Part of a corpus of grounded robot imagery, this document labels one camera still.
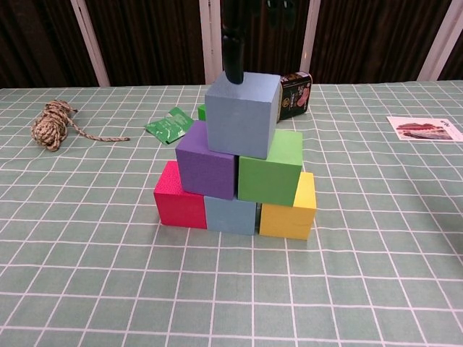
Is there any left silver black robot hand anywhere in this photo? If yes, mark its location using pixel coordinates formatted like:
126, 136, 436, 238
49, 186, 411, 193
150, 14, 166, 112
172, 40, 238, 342
221, 0, 296, 86

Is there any light blue foam cube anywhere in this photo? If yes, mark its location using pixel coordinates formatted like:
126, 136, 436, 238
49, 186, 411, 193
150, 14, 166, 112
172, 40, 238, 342
204, 194, 258, 236
204, 70, 282, 160

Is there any purple foam cube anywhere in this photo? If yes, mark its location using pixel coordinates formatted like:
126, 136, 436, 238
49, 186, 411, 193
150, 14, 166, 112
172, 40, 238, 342
174, 121, 237, 201

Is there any green foam cube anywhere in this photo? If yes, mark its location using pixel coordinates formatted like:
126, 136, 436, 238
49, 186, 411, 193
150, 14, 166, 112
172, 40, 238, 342
237, 129, 303, 207

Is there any pink foam cube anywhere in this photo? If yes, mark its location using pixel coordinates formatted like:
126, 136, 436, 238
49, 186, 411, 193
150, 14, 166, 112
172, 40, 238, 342
153, 160, 208, 230

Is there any yellow foam cube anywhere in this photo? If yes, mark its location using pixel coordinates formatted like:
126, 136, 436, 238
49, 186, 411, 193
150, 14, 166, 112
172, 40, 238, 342
258, 171, 318, 240

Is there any black luncheon meat tin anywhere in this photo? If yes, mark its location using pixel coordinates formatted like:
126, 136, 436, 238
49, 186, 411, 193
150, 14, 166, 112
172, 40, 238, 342
276, 71, 313, 124

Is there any green foil sachet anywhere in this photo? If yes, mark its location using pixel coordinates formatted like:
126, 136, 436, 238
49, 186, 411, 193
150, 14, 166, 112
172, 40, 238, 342
145, 106, 192, 146

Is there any postcard with red building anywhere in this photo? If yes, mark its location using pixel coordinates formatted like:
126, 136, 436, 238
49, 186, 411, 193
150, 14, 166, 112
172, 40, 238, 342
386, 115, 463, 142

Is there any green checked tablecloth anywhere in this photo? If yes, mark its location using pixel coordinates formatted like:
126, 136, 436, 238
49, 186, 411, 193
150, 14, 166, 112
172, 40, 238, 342
0, 80, 463, 347

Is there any white metal frame post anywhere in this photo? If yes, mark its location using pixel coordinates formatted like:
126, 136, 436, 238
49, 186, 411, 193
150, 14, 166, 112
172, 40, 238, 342
200, 0, 224, 85
417, 0, 463, 81
298, 0, 321, 79
70, 0, 111, 87

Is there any braided rope bundle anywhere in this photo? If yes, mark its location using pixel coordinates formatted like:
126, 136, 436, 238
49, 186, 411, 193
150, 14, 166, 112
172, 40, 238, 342
30, 100, 130, 152

